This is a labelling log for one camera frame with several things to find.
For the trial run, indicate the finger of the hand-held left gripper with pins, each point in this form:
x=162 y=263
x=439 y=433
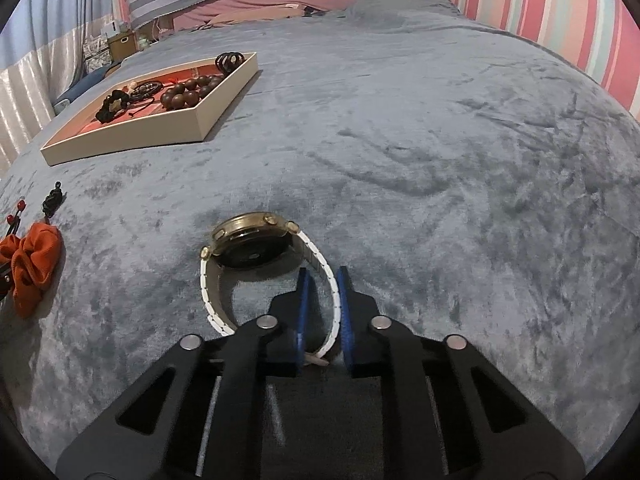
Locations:
x=4 y=285

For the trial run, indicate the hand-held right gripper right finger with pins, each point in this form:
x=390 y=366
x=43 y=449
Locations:
x=345 y=325

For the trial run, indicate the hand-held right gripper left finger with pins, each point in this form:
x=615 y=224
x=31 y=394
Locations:
x=304 y=325

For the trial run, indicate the orange scrunchie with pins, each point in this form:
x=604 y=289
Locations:
x=35 y=255

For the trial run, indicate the black scrunchie with red bead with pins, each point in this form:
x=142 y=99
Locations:
x=107 y=110

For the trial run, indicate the beige jewelry tray red lining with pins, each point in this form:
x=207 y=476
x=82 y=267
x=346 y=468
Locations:
x=150 y=132

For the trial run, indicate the black hair clip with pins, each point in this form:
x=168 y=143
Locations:
x=229 y=64

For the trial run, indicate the grey plush blanket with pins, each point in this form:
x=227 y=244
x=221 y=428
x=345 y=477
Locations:
x=450 y=160

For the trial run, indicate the blue and white curtain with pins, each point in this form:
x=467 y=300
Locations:
x=45 y=35

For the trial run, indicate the brown storage box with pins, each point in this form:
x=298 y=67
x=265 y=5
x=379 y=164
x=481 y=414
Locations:
x=121 y=45

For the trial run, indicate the small white device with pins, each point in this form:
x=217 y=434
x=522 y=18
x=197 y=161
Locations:
x=112 y=27

